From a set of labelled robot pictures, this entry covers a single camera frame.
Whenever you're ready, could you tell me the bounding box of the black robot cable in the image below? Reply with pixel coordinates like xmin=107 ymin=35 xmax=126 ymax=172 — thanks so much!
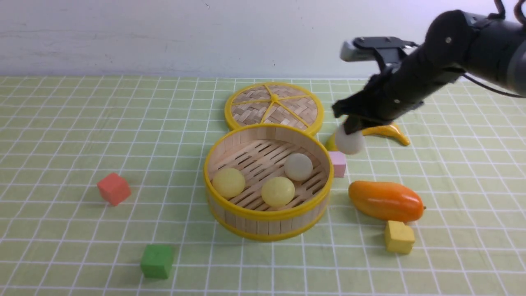
xmin=462 ymin=0 xmax=526 ymax=99

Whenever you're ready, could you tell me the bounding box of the yellow toy banana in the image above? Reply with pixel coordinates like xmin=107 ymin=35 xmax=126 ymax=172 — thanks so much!
xmin=325 ymin=123 xmax=410 ymax=151

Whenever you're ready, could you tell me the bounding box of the yellow bun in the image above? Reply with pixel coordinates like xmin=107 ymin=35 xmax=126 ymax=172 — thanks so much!
xmin=212 ymin=167 xmax=246 ymax=200
xmin=261 ymin=176 xmax=295 ymax=208

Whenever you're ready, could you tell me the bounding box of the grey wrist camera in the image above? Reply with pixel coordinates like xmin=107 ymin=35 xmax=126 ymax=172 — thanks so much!
xmin=339 ymin=36 xmax=419 ymax=71

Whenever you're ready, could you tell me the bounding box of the woven bamboo steamer lid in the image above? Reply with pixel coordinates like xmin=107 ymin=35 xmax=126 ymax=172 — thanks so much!
xmin=224 ymin=82 xmax=324 ymax=135

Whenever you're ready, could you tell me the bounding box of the green checkered tablecloth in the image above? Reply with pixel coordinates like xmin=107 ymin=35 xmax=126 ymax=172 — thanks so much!
xmin=0 ymin=76 xmax=526 ymax=296

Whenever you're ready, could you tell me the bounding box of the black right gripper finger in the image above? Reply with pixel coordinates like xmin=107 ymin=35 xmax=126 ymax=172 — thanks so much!
xmin=344 ymin=116 xmax=363 ymax=135

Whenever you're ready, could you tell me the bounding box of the bamboo steamer tray yellow rim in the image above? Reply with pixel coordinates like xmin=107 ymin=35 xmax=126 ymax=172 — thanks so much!
xmin=203 ymin=124 xmax=334 ymax=241

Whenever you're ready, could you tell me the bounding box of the pink foam cube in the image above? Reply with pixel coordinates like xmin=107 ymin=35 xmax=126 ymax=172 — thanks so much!
xmin=328 ymin=150 xmax=347 ymax=178

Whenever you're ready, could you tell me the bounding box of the yellow foam cube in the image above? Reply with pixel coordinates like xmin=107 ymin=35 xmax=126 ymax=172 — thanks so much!
xmin=384 ymin=221 xmax=415 ymax=254

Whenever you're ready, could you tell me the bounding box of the orange toy mango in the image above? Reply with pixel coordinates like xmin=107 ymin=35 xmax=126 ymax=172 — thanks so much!
xmin=348 ymin=180 xmax=426 ymax=223

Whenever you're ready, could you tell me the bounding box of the white pleated bun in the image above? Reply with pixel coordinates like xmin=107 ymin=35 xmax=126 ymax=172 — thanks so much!
xmin=335 ymin=125 xmax=366 ymax=155
xmin=284 ymin=153 xmax=314 ymax=181

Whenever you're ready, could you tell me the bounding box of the red foam cube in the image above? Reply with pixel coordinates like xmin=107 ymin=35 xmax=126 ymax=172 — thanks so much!
xmin=97 ymin=172 xmax=132 ymax=206

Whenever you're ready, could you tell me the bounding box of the green foam cube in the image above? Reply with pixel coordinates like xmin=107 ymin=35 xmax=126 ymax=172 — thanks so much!
xmin=140 ymin=244 xmax=173 ymax=279

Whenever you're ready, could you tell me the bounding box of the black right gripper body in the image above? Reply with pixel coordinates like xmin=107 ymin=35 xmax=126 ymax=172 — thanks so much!
xmin=332 ymin=46 xmax=465 ymax=123

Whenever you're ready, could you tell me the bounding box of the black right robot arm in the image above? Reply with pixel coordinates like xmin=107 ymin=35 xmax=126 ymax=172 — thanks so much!
xmin=332 ymin=10 xmax=526 ymax=134

